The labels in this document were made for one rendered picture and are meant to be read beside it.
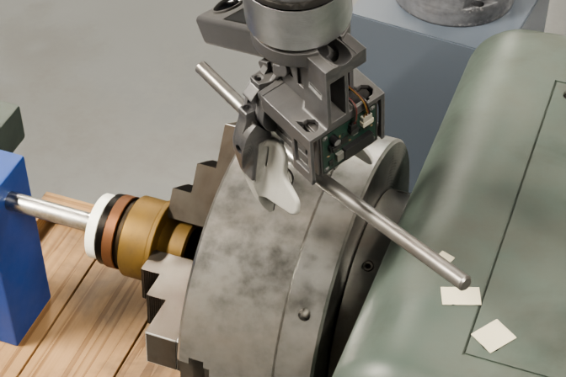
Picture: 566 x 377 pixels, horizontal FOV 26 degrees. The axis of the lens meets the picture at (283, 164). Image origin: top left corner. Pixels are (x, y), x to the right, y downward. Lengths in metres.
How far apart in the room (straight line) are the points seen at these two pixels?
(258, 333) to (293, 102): 0.25
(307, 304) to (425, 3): 0.55
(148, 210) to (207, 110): 1.87
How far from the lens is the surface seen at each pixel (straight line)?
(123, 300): 1.45
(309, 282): 1.04
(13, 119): 1.67
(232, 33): 0.93
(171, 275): 1.18
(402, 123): 1.57
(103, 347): 1.41
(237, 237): 1.06
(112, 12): 3.43
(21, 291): 1.39
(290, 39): 0.82
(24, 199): 1.29
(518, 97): 1.15
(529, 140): 1.10
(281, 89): 0.90
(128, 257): 1.21
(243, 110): 0.92
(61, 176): 2.93
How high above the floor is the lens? 1.97
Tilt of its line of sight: 42 degrees down
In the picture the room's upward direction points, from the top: straight up
